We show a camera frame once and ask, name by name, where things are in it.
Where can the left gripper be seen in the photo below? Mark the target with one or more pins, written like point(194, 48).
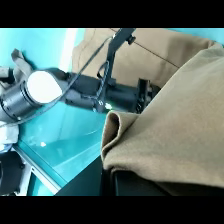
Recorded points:
point(123, 95)

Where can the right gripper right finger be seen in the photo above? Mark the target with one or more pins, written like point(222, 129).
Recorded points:
point(133, 185)

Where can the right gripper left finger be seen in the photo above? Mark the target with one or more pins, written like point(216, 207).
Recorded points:
point(85, 181)

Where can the tan shirt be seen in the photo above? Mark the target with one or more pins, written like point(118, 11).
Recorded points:
point(180, 133)

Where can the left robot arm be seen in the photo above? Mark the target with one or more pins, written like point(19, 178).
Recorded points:
point(20, 100)

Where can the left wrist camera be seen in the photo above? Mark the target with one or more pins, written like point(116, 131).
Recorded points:
point(115, 50)

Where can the silver frame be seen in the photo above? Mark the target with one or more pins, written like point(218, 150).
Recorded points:
point(40, 168)

